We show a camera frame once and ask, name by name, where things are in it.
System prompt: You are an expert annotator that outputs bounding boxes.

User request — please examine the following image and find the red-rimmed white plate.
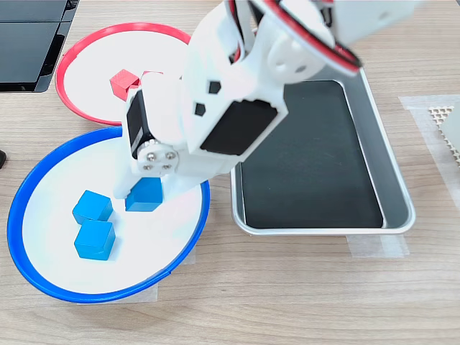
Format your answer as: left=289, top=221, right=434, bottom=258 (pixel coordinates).
left=55, top=22, right=195, bottom=127

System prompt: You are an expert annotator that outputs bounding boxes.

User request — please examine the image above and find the pale perforated base plate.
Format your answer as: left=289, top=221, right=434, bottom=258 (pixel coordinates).
left=428, top=101, right=460, bottom=170

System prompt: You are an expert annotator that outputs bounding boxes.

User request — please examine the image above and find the red cube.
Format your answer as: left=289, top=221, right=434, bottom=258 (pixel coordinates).
left=109, top=68, right=140, bottom=101

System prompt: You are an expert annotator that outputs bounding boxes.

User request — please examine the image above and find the red black servo cable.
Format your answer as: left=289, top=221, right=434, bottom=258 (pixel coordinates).
left=224, top=0, right=363, bottom=78

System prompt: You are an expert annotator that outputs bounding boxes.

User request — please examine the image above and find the blue-rimmed white plate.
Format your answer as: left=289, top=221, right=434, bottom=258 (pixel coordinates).
left=6, top=126, right=211, bottom=305

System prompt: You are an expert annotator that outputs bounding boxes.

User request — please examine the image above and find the black flat panel device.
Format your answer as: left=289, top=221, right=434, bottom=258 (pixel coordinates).
left=0, top=21, right=73, bottom=94
left=0, top=0, right=81, bottom=24

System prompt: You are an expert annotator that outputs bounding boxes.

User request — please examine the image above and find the blue cube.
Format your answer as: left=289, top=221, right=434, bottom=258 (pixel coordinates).
left=124, top=177, right=164, bottom=213
left=71, top=189, right=114, bottom=226
left=73, top=220, right=116, bottom=260

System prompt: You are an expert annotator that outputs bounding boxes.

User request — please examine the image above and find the clear tape strip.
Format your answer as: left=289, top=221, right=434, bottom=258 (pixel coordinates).
left=346, top=233, right=411, bottom=259

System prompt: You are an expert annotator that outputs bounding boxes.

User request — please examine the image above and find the black tray mat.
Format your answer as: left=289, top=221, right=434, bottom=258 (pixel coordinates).
left=239, top=80, right=385, bottom=230

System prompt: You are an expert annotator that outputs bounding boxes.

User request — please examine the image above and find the steel tray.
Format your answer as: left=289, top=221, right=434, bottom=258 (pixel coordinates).
left=229, top=66, right=417, bottom=237

